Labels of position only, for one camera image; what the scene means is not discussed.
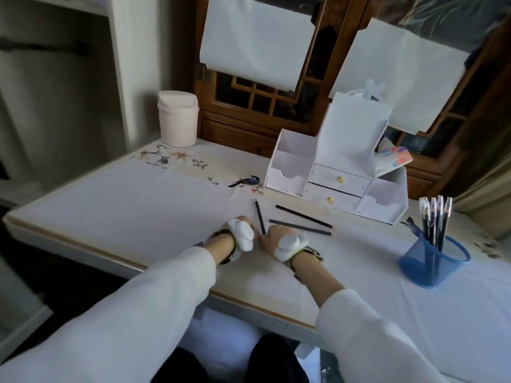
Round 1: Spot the person's left hand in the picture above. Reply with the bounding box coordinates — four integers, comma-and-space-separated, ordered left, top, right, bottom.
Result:
233, 215, 257, 236

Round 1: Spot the person's right hand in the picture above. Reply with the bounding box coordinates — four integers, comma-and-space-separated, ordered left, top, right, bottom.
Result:
259, 225, 298, 260

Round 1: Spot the blue mesh pencil cup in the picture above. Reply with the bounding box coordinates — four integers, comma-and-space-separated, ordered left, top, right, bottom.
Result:
398, 234, 472, 290

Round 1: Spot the bunch of black pencils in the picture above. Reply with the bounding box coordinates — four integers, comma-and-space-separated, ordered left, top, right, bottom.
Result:
418, 195, 454, 254

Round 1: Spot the person's right forearm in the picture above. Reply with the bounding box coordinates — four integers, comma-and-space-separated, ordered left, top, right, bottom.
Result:
291, 255, 450, 383

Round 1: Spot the person's left forearm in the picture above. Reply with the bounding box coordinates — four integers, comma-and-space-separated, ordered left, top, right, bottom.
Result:
0, 234, 237, 383

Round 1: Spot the person's right leg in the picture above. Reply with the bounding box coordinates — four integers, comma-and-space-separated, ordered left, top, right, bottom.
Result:
248, 334, 310, 383

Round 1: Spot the person's leg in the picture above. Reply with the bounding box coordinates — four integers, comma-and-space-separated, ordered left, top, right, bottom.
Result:
151, 346, 208, 383
248, 334, 310, 383

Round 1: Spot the person's left leg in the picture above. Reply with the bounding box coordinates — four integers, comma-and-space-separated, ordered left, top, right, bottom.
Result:
151, 346, 208, 383

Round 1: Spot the brown wooden lattice cabinet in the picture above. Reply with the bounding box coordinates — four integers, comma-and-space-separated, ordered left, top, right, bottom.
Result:
193, 0, 511, 200

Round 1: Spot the white swing lid bin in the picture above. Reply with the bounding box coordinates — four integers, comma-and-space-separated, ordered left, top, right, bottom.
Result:
156, 90, 199, 148

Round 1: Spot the white cloth covered table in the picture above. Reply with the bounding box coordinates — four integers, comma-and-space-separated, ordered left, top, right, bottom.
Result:
2, 137, 511, 379

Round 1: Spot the white desk organizer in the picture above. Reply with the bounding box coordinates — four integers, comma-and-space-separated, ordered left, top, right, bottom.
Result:
264, 91, 409, 226

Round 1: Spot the colourful tissue packet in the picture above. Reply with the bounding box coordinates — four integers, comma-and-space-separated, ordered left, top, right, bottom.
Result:
373, 138, 414, 178

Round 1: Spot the white paper sheet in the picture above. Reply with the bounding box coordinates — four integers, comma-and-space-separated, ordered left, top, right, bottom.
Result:
328, 18, 472, 136
199, 0, 317, 92

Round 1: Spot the white round eared mirror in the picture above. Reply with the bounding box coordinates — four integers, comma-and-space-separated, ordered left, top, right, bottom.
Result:
345, 78, 387, 102

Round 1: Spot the beige curtain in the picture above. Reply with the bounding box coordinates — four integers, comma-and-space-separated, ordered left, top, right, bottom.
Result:
453, 155, 511, 240

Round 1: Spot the white wrist tracker with strap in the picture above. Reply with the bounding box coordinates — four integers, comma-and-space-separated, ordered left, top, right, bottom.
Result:
193, 216, 256, 267
276, 232, 325, 285

